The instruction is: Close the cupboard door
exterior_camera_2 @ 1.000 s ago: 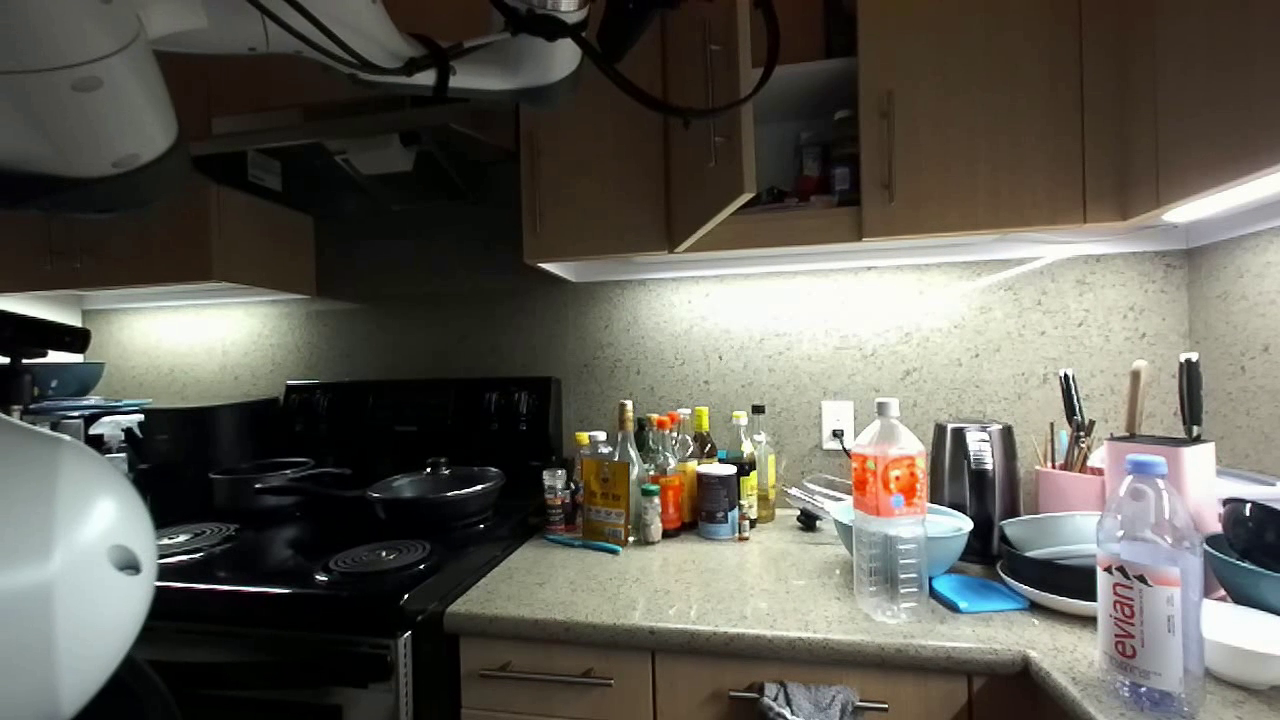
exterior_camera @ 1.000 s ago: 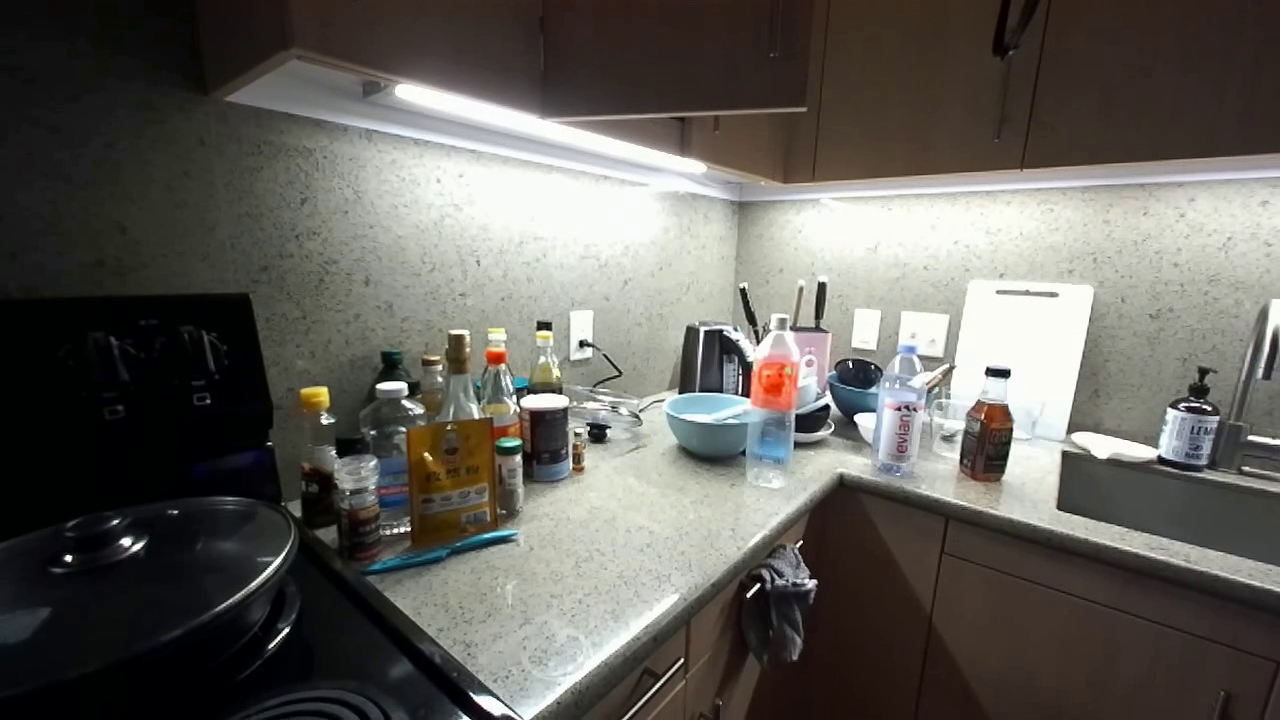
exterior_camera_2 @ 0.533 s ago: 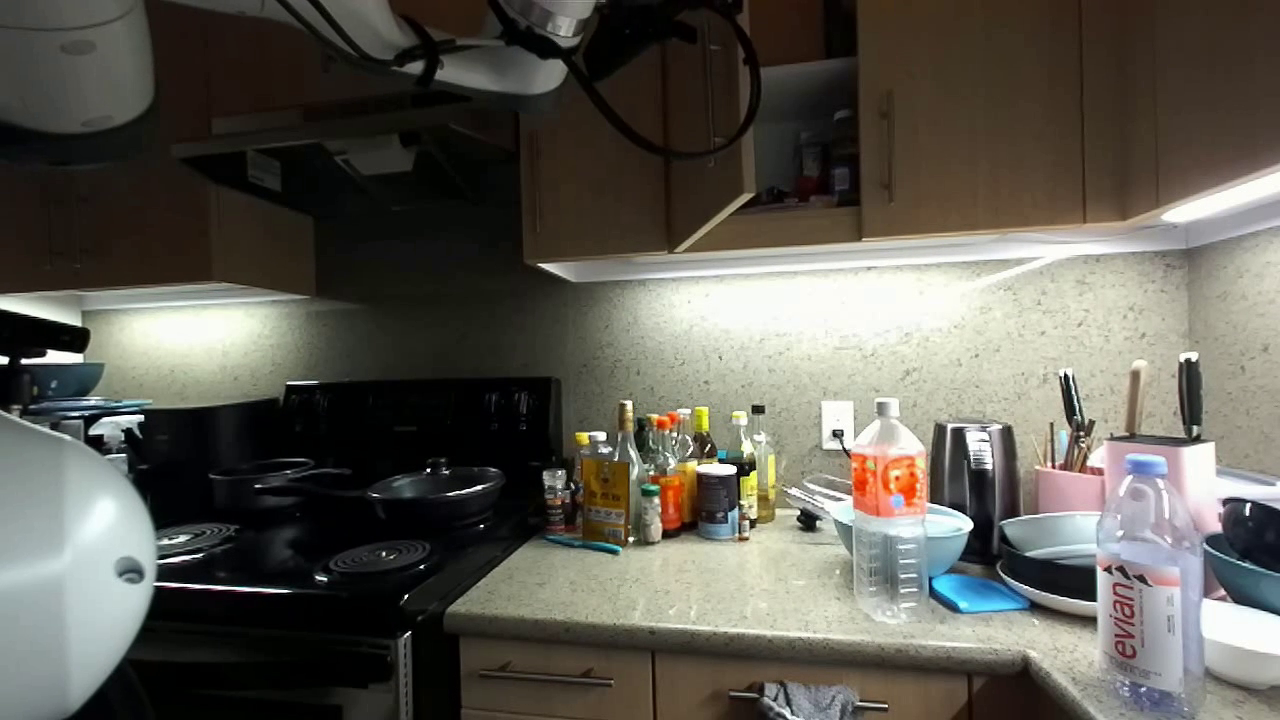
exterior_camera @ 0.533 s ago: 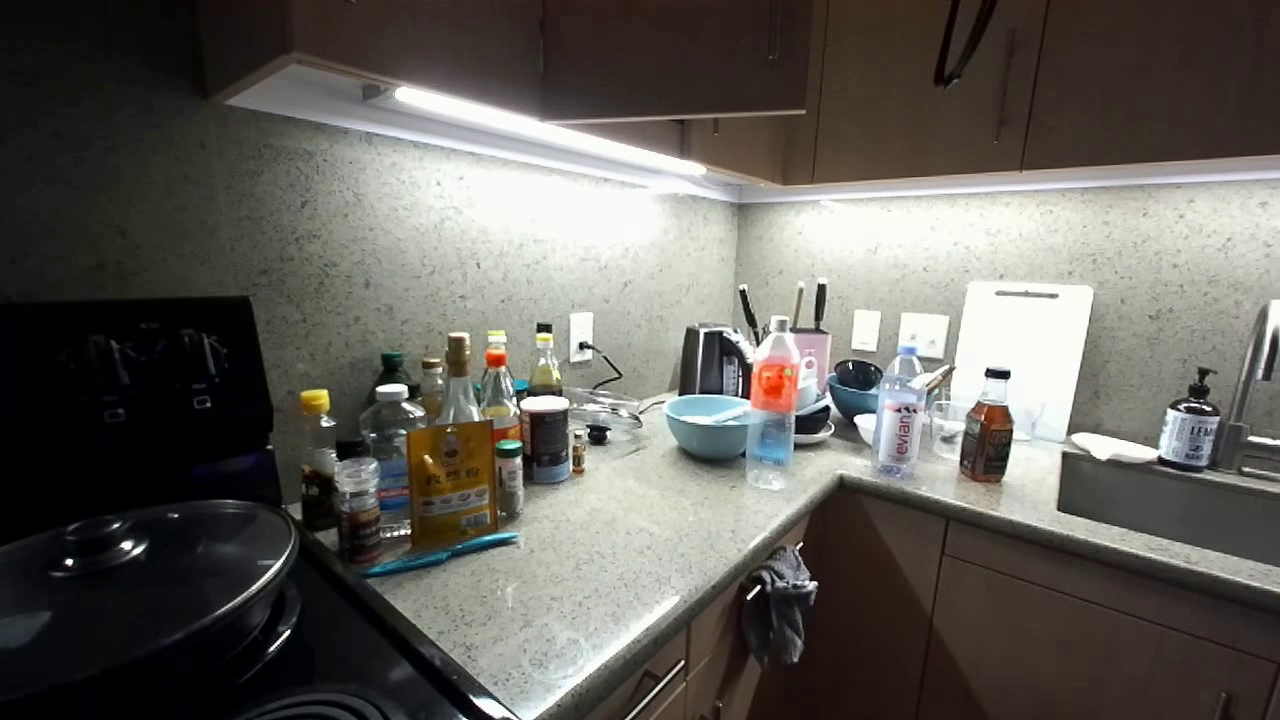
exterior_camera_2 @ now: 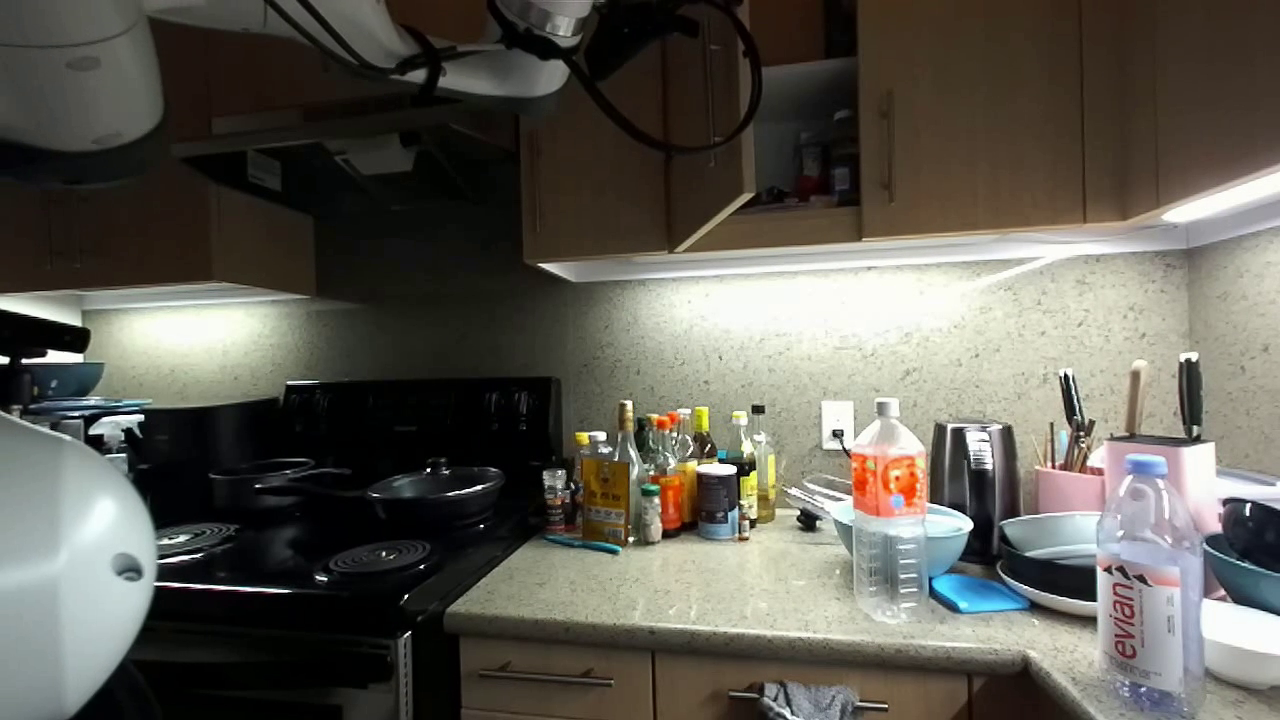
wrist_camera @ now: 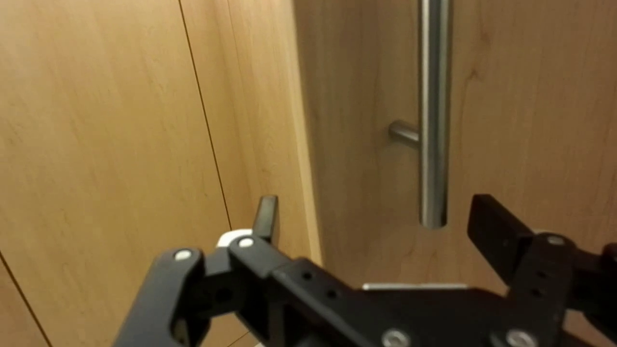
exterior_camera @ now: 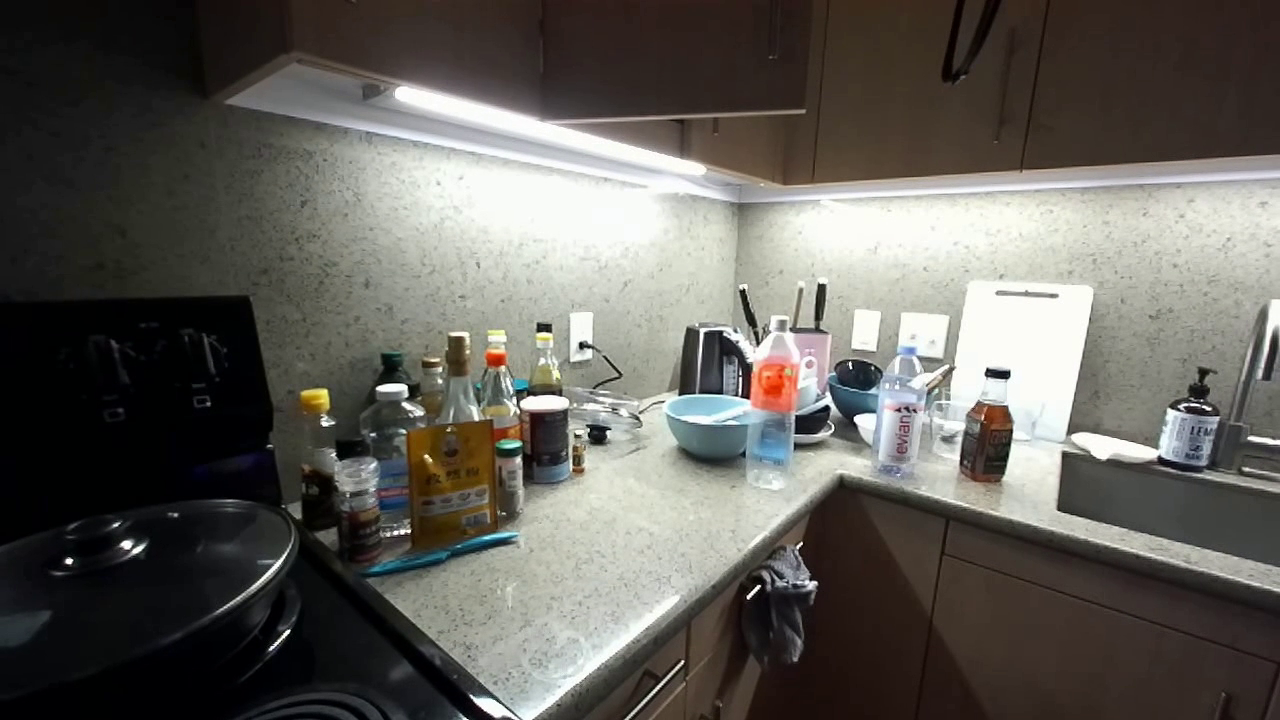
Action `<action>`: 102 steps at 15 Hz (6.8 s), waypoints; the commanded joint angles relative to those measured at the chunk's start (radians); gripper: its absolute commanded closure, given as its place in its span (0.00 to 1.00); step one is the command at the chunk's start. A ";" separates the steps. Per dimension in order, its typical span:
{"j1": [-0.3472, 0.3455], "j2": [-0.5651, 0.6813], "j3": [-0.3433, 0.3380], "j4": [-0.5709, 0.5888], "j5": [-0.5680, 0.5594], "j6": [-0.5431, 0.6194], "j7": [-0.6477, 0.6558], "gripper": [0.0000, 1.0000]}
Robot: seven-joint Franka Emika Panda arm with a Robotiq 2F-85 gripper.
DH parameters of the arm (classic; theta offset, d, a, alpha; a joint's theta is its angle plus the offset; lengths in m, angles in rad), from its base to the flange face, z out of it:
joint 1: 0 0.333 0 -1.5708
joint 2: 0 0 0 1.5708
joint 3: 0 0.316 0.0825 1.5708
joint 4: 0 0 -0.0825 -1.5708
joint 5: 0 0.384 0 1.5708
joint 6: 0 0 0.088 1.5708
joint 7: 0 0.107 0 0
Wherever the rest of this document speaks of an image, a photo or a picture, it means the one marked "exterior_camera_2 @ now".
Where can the black cooking pot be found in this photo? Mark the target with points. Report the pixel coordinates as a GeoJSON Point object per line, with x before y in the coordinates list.
{"type": "Point", "coordinates": [202, 447]}

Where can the black pan with lid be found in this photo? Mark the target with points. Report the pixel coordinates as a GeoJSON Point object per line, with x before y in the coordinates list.
{"type": "Point", "coordinates": [433, 491]}

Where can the pink utensil holder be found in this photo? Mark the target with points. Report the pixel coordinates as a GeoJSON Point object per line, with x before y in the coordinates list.
{"type": "Point", "coordinates": [1067, 491]}

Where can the long under-cabinet light strip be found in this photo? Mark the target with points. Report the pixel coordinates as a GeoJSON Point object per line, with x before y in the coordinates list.
{"type": "Point", "coordinates": [867, 255]}

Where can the bottle with yellow pouch label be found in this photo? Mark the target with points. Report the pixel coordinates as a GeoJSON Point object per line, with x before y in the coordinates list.
{"type": "Point", "coordinates": [608, 492]}

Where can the steel electric kettle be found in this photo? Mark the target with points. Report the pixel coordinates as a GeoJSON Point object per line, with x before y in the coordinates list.
{"type": "Point", "coordinates": [974, 483]}

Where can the black jar white lid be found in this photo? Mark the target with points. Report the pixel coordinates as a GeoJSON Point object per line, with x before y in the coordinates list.
{"type": "Point", "coordinates": [719, 498]}

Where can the small condiment jar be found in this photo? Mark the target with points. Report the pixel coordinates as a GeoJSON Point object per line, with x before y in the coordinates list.
{"type": "Point", "coordinates": [650, 518]}

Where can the clear bottle orange label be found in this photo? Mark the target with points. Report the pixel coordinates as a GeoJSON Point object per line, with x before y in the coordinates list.
{"type": "Point", "coordinates": [888, 507]}

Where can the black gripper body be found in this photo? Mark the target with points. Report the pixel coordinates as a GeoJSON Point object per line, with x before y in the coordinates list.
{"type": "Point", "coordinates": [640, 27]}

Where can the pale yellow oil bottle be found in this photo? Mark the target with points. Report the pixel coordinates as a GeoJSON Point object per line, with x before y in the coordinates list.
{"type": "Point", "coordinates": [764, 474]}

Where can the black frying pan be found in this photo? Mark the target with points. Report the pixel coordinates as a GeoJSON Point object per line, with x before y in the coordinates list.
{"type": "Point", "coordinates": [273, 486]}

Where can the dark bottle white cap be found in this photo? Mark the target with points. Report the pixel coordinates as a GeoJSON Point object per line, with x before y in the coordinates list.
{"type": "Point", "coordinates": [746, 464]}

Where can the black electric stove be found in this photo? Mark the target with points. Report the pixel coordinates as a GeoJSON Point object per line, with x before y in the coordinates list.
{"type": "Point", "coordinates": [335, 604]}

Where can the dark range hood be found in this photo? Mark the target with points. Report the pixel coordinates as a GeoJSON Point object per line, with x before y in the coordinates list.
{"type": "Point", "coordinates": [345, 162]}

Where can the teal utensil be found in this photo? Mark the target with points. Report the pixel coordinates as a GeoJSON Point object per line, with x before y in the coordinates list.
{"type": "Point", "coordinates": [585, 546]}

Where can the blue sponge cloth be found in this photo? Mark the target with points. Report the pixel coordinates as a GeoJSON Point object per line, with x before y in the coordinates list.
{"type": "Point", "coordinates": [977, 594]}

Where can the evian water bottle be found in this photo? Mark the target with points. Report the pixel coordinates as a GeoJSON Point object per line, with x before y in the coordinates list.
{"type": "Point", "coordinates": [1146, 602]}

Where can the white lidded spice jar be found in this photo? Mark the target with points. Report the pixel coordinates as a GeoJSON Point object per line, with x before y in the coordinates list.
{"type": "Point", "coordinates": [559, 507]}

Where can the grey hanging towel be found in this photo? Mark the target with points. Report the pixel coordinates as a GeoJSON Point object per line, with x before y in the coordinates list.
{"type": "Point", "coordinates": [805, 703]}

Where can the glass pot lid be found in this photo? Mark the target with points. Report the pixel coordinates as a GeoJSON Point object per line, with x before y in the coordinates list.
{"type": "Point", "coordinates": [808, 507]}

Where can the white plate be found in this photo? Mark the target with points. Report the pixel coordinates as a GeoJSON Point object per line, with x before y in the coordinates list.
{"type": "Point", "coordinates": [1044, 602]}

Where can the brown wall cabinet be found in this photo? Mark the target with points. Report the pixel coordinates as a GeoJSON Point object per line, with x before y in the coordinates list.
{"type": "Point", "coordinates": [595, 192]}
{"type": "Point", "coordinates": [246, 246]}
{"type": "Point", "coordinates": [1223, 94]}

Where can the yellow capped dark sauce bottle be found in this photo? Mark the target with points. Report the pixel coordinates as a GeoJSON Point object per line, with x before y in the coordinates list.
{"type": "Point", "coordinates": [583, 461]}

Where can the silver coffee machine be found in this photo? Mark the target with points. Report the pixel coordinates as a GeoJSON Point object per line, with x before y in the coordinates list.
{"type": "Point", "coordinates": [45, 382]}

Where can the red labelled bottle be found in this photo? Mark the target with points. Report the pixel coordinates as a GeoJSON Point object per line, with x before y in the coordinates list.
{"type": "Point", "coordinates": [808, 169]}

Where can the white bowl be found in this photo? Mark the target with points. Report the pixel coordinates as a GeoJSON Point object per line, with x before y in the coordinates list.
{"type": "Point", "coordinates": [1243, 646]}

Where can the pink white knife block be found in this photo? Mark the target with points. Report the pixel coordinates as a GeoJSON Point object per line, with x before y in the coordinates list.
{"type": "Point", "coordinates": [1181, 464]}

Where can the orange capped sauce bottle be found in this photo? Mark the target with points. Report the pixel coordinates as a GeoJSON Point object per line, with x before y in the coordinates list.
{"type": "Point", "coordinates": [674, 486]}

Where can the brown wooden cupboard door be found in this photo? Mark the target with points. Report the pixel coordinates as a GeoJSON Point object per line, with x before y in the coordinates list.
{"type": "Point", "coordinates": [706, 192]}

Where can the closed brown cabinet door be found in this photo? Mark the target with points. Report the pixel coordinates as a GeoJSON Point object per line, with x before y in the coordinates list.
{"type": "Point", "coordinates": [974, 123]}

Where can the dark blue bowl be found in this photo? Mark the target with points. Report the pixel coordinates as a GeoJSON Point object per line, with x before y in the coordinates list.
{"type": "Point", "coordinates": [1247, 553]}

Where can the white wall outlet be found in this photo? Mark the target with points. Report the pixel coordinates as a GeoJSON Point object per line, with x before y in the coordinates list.
{"type": "Point", "coordinates": [836, 419]}

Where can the pale grey shallow bowl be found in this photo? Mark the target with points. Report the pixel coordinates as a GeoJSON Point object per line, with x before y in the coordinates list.
{"type": "Point", "coordinates": [1052, 535]}

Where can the light blue bowl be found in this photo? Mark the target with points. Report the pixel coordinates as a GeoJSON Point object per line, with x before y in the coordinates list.
{"type": "Point", "coordinates": [948, 535]}

